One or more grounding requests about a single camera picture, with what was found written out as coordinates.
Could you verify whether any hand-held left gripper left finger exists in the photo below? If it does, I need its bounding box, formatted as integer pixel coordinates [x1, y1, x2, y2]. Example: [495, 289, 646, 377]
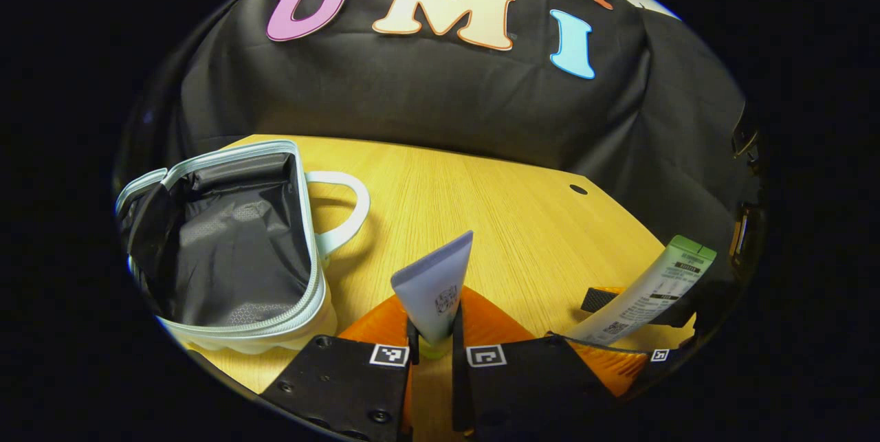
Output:
[260, 293, 421, 442]

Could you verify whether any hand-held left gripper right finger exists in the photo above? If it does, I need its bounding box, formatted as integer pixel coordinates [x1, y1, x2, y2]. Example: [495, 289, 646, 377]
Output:
[450, 286, 625, 439]

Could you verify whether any white tube green end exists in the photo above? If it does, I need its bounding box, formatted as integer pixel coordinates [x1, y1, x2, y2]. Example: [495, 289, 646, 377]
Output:
[562, 234, 718, 348]

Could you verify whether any small grey tube green cap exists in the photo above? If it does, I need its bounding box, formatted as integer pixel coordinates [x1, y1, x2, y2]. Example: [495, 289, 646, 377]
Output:
[390, 230, 475, 360]

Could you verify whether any pale blue small suitcase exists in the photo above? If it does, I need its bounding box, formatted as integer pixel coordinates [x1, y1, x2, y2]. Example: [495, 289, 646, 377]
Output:
[115, 140, 372, 355]

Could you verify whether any black backdrop cloth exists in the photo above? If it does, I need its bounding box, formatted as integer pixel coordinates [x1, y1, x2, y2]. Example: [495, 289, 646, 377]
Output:
[117, 0, 757, 254]

